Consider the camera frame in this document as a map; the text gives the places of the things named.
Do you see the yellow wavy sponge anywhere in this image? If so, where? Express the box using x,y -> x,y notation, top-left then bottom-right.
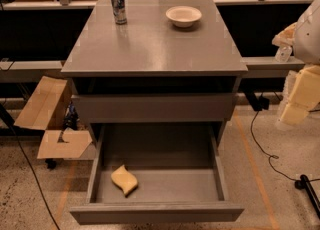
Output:
111,165 -> 138,196

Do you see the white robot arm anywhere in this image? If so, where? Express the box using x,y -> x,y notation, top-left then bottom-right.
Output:
272,0 -> 320,130

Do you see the black floor cable left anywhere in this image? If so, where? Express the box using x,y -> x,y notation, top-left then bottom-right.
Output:
0,103 -> 62,230

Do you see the grey drawer cabinet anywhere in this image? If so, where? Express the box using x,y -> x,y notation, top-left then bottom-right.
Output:
62,0 -> 247,138

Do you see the clear sanitizer bottle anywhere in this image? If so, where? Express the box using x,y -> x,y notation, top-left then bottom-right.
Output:
275,46 -> 292,63

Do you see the black floor cable right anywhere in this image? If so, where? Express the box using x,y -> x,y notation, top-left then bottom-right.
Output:
249,110 -> 301,182

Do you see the black stand base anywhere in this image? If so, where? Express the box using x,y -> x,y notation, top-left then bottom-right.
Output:
294,174 -> 320,219

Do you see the closed grey top drawer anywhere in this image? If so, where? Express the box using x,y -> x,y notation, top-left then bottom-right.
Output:
72,93 -> 236,123

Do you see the white bowl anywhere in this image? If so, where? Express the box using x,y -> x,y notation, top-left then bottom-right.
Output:
166,6 -> 202,28

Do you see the open grey middle drawer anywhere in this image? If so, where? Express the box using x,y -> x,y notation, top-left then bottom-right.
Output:
70,123 -> 244,225

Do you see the black floor cable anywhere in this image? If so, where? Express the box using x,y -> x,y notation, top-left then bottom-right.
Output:
249,110 -> 301,182
0,103 -> 62,230

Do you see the silver drink can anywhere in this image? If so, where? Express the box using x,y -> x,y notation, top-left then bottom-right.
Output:
111,0 -> 127,25

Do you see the cardboard box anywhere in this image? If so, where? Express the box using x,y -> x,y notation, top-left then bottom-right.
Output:
14,76 -> 96,160

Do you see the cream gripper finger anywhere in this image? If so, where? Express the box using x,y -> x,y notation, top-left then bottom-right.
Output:
279,65 -> 320,126
272,23 -> 296,47

